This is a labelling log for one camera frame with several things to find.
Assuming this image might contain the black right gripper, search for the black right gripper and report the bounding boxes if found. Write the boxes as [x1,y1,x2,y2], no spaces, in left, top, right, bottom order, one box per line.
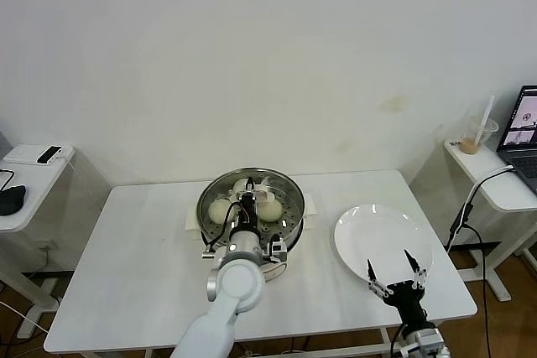
[366,249,430,326]

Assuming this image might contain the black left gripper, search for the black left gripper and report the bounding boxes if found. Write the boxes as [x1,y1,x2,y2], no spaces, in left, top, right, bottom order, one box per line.
[234,176,259,233]

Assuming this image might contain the stainless steel steamer basket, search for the stainless steel steamer basket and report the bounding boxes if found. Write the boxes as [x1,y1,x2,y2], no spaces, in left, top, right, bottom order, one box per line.
[196,167,305,257]

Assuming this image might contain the white round plate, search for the white round plate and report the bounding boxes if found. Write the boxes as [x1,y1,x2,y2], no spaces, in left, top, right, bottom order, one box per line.
[334,205,435,288]

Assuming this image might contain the white electric cooker base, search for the white electric cooker base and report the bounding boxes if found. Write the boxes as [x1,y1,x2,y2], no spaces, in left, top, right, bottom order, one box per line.
[184,192,319,283]

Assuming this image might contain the white side table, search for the white side table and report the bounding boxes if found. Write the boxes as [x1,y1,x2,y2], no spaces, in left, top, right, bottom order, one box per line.
[444,139,537,303]

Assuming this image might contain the clear plastic drink cup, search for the clear plastic drink cup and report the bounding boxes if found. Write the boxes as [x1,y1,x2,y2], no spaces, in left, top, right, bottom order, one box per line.
[460,117,500,156]

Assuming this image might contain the grey laptop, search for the grey laptop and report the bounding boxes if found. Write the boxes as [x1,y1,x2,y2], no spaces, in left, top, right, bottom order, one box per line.
[497,85,537,194]

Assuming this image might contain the white drinking straw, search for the white drinking straw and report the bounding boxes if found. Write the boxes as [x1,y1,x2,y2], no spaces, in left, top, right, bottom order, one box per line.
[473,96,496,148]

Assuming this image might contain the black smartphone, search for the black smartphone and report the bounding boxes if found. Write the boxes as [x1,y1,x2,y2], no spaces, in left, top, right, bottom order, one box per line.
[36,146,64,165]

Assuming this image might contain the white side table rounded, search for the white side table rounded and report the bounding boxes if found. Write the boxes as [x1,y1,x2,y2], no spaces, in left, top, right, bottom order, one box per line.
[0,143,76,339]

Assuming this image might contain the flat white box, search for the flat white box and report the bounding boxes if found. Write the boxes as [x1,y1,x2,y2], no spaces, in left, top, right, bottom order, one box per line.
[3,144,76,166]

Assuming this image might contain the black computer mouse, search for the black computer mouse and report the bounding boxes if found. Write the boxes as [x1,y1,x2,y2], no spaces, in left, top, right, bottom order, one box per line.
[0,184,27,216]

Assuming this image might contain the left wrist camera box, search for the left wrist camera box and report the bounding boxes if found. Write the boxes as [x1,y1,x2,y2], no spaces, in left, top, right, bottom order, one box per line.
[268,236,290,263]

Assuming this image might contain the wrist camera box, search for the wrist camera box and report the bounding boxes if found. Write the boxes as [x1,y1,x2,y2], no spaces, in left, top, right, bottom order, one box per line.
[413,328,444,358]
[268,236,290,263]

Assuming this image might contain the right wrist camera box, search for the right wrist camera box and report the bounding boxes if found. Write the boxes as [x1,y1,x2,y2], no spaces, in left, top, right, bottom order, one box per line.
[413,328,444,358]

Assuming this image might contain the black and white cable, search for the black and white cable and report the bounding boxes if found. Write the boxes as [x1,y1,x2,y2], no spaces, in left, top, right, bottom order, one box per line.
[445,164,515,358]

